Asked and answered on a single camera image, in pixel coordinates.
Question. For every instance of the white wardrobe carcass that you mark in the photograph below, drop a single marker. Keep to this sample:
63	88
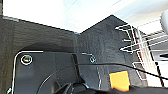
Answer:
93	16

